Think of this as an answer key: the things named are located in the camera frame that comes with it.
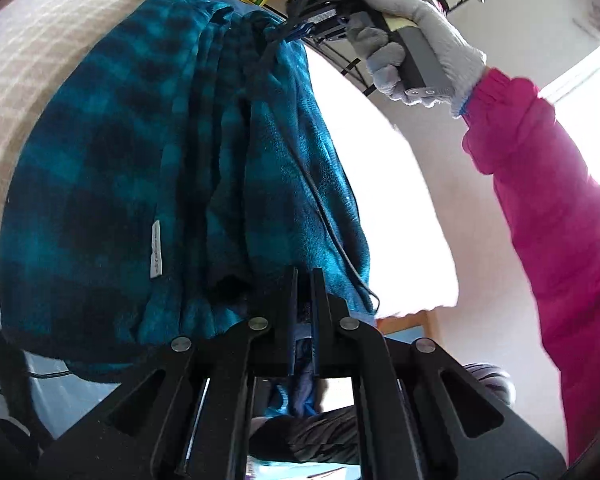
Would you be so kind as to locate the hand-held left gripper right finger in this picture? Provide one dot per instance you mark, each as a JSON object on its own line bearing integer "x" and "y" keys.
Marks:
{"x": 325, "y": 320}

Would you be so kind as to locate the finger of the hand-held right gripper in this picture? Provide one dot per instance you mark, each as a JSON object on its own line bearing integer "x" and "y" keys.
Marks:
{"x": 300, "y": 31}

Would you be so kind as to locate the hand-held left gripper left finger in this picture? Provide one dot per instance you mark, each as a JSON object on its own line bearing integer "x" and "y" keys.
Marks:
{"x": 286, "y": 320}

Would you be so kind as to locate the teal plaid fleece garment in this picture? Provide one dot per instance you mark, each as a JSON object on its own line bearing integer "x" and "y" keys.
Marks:
{"x": 105, "y": 185}

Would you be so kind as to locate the person's right forearm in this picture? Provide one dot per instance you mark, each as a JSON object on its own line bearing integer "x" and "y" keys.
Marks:
{"x": 555, "y": 240}

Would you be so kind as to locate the person's right hand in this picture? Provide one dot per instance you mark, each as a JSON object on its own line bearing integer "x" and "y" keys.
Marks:
{"x": 455, "y": 60}

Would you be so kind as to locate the pink plaid blanket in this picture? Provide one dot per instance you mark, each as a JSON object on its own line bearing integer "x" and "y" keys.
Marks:
{"x": 25, "y": 75}

